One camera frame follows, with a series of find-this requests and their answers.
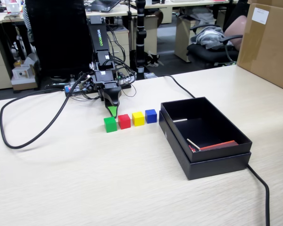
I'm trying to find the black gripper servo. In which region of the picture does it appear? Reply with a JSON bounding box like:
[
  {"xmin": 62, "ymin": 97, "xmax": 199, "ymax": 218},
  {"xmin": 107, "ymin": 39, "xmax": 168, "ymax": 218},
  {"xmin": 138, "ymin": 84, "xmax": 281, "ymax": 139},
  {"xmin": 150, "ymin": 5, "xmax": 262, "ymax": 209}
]
[{"xmin": 92, "ymin": 69, "xmax": 122, "ymax": 118}]

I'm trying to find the green wooden cube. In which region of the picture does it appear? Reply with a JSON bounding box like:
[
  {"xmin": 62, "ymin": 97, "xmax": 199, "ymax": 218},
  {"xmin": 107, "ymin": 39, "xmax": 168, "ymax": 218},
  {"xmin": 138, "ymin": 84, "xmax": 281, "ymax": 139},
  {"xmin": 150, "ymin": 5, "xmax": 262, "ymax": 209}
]
[{"xmin": 103, "ymin": 116, "xmax": 118, "ymax": 133}]

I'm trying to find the red wooden cube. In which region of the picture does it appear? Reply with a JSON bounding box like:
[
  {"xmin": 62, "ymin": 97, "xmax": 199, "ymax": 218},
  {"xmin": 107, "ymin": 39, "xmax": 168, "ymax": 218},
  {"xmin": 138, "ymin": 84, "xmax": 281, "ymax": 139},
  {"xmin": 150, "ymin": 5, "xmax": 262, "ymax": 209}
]
[{"xmin": 117, "ymin": 113, "xmax": 132, "ymax": 129}]

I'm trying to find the yellow wooden cube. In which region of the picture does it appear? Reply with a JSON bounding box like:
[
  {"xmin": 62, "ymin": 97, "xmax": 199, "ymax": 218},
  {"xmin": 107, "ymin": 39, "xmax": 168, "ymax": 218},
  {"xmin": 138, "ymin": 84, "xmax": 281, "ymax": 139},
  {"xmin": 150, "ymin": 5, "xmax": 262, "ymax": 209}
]
[{"xmin": 132, "ymin": 111, "xmax": 145, "ymax": 127}]

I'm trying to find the blue wooden cube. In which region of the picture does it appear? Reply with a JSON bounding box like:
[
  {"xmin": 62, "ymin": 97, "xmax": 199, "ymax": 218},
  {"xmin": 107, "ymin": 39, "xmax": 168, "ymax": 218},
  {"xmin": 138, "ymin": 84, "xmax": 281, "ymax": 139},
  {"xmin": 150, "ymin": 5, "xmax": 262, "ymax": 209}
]
[{"xmin": 145, "ymin": 109, "xmax": 158, "ymax": 124}]

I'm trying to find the black box tray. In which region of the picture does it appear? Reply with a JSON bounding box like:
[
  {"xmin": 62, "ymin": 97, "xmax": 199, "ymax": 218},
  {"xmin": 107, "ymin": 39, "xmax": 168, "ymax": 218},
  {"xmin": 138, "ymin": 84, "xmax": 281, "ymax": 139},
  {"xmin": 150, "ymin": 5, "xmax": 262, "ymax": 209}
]
[{"xmin": 160, "ymin": 96, "xmax": 253, "ymax": 163}]

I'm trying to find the black open box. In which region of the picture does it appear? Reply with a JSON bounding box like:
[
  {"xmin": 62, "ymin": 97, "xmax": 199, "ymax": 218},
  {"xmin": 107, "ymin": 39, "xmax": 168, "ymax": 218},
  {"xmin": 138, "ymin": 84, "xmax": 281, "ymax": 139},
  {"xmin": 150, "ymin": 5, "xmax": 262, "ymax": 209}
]
[{"xmin": 158, "ymin": 110, "xmax": 252, "ymax": 181}]

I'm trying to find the seated person in black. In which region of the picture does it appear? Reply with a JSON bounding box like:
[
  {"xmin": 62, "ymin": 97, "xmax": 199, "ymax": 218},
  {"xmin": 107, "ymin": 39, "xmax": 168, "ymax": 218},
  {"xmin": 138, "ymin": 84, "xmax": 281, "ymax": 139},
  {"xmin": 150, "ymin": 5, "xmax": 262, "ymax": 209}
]
[{"xmin": 223, "ymin": 0, "xmax": 250, "ymax": 51}]

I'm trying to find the brown cardboard box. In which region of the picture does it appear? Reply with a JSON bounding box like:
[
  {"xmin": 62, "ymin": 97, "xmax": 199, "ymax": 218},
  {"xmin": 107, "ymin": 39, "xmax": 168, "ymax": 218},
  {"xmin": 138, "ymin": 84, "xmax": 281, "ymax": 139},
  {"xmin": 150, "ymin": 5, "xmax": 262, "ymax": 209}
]
[{"xmin": 236, "ymin": 0, "xmax": 283, "ymax": 94}]

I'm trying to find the blue controller board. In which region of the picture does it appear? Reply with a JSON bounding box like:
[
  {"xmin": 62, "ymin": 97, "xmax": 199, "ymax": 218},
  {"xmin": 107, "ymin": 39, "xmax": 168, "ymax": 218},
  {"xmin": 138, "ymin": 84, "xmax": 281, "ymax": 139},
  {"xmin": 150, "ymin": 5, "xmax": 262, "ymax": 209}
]
[{"xmin": 64, "ymin": 85, "xmax": 85, "ymax": 97}]

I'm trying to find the tall black office chair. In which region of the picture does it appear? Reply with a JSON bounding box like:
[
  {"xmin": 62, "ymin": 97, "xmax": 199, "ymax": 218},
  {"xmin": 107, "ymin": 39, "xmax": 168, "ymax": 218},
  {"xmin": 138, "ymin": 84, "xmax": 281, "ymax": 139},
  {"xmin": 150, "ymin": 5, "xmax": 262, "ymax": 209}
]
[{"xmin": 25, "ymin": 0, "xmax": 95, "ymax": 83}]

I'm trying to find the wooden stick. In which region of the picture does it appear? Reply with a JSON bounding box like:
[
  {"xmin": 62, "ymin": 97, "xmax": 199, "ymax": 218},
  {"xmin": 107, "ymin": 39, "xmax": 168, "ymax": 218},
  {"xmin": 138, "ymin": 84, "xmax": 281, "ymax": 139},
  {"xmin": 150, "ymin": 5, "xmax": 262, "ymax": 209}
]
[{"xmin": 186, "ymin": 138, "xmax": 201, "ymax": 151}]

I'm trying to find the light wood office desk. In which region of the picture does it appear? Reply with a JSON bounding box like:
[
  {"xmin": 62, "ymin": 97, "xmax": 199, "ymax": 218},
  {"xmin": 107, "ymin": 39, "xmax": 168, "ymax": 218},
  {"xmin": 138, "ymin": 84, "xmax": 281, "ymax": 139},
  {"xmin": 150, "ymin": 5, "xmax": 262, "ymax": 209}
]
[
  {"xmin": 0, "ymin": 13, "xmax": 26, "ymax": 24},
  {"xmin": 129, "ymin": 0, "xmax": 238, "ymax": 9},
  {"xmin": 86, "ymin": 4, "xmax": 173, "ymax": 17}
]

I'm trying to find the white carton with orange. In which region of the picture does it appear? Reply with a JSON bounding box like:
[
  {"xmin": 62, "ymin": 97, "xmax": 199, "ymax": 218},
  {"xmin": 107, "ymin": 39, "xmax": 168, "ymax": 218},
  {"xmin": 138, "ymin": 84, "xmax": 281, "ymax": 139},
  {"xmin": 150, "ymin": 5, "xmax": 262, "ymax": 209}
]
[{"xmin": 10, "ymin": 65, "xmax": 37, "ymax": 91}]

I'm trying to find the black laptop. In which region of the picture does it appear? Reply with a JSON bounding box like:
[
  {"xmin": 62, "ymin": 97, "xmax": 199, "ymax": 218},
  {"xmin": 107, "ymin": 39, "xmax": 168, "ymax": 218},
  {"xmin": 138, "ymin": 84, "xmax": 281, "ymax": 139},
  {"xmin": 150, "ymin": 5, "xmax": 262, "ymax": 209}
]
[{"xmin": 86, "ymin": 0, "xmax": 121, "ymax": 13}]

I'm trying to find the black armrest office chair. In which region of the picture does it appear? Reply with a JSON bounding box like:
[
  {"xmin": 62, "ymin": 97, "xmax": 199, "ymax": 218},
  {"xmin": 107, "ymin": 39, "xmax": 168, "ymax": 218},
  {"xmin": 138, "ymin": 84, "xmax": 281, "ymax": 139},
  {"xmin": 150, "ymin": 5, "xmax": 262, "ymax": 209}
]
[{"xmin": 186, "ymin": 24, "xmax": 243, "ymax": 69}]

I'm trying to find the orange flat board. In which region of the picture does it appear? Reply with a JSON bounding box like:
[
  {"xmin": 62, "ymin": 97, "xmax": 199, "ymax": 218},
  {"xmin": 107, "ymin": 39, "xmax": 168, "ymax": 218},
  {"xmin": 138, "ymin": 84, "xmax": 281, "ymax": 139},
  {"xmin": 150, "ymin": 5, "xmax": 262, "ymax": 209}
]
[{"xmin": 199, "ymin": 140, "xmax": 239, "ymax": 151}]

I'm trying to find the person in striped shirt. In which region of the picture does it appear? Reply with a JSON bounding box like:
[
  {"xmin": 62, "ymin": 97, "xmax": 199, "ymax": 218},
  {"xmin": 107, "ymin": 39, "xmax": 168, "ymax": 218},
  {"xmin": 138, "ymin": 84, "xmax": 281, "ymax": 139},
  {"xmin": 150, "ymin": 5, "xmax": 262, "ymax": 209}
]
[{"xmin": 22, "ymin": 0, "xmax": 36, "ymax": 43}]

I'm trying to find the grey clothing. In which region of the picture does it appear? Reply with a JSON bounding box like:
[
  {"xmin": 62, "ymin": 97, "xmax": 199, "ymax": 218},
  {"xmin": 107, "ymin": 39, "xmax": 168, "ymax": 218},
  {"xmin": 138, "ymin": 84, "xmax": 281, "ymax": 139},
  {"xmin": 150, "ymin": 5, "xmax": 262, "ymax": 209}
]
[{"xmin": 194, "ymin": 25, "xmax": 234, "ymax": 50}]

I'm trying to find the beige drawer cabinet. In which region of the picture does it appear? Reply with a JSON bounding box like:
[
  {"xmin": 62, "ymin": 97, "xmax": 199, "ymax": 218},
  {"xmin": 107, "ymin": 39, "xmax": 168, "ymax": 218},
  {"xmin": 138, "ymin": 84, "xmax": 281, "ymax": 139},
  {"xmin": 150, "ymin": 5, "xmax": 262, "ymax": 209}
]
[{"xmin": 0, "ymin": 35, "xmax": 14, "ymax": 91}]

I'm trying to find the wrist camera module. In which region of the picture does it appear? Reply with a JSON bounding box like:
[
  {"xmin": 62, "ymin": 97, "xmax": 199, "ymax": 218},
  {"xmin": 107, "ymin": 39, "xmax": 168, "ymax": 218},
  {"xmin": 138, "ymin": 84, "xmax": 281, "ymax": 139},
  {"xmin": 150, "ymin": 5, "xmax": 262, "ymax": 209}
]
[{"xmin": 80, "ymin": 76, "xmax": 95, "ymax": 92}]

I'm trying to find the beige drawer pedestal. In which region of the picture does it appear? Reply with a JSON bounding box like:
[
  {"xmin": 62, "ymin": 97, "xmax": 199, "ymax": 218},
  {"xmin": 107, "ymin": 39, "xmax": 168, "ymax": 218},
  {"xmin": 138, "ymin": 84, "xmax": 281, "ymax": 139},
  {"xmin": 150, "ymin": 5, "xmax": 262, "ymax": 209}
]
[{"xmin": 107, "ymin": 25, "xmax": 130, "ymax": 71}]

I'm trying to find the beige desk pedestal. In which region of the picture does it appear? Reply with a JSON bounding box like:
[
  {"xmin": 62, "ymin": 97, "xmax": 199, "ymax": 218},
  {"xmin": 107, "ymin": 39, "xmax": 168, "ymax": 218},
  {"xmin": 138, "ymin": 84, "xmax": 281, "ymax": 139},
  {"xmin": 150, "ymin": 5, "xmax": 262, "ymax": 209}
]
[{"xmin": 174, "ymin": 14, "xmax": 217, "ymax": 63}]

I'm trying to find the thick black camera cable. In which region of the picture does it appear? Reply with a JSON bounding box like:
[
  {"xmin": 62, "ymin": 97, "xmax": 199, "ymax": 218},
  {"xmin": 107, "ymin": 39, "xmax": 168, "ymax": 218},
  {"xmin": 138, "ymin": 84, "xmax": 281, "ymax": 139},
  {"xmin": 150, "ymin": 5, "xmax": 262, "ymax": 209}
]
[{"xmin": 0, "ymin": 74, "xmax": 90, "ymax": 150}]

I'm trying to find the thick black power cable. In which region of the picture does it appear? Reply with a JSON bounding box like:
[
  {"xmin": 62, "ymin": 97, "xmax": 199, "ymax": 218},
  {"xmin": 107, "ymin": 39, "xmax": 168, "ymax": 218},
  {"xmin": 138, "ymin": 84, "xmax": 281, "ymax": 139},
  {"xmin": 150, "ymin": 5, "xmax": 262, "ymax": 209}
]
[{"xmin": 159, "ymin": 74, "xmax": 271, "ymax": 226}]

